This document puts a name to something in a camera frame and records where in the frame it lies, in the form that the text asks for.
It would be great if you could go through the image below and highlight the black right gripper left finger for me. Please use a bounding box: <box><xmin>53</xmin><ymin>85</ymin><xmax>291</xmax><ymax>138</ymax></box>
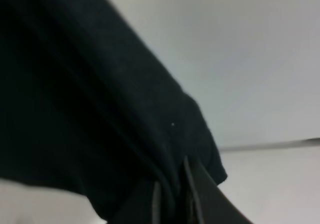
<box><xmin>151</xmin><ymin>181</ymin><xmax>162</xmax><ymax>224</ymax></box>

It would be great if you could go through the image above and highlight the black short sleeve t-shirt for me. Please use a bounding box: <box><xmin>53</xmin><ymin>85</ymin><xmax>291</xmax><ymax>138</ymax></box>
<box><xmin>0</xmin><ymin>0</ymin><xmax>227</xmax><ymax>224</ymax></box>

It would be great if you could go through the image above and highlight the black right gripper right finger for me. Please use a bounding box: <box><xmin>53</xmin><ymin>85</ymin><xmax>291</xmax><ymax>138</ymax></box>
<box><xmin>183</xmin><ymin>157</ymin><xmax>252</xmax><ymax>224</ymax></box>

